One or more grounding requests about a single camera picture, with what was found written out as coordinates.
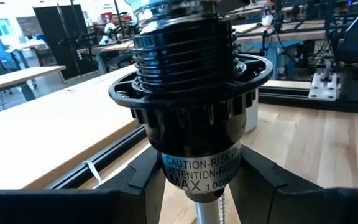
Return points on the large light wooden desk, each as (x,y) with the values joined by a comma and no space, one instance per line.
(57,130)

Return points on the black partition panel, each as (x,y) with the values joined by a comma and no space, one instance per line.
(64,40)

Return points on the black lamp socket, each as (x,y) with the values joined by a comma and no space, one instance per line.
(194,130)

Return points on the white zip tie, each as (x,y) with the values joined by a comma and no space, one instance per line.
(92,171)

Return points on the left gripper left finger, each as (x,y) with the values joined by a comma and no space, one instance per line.
(57,207)

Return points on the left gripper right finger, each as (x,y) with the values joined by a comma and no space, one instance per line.
(306,207)

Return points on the person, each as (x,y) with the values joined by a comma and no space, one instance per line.
(110,29)

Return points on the white mounting bracket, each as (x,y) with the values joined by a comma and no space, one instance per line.
(323,88)

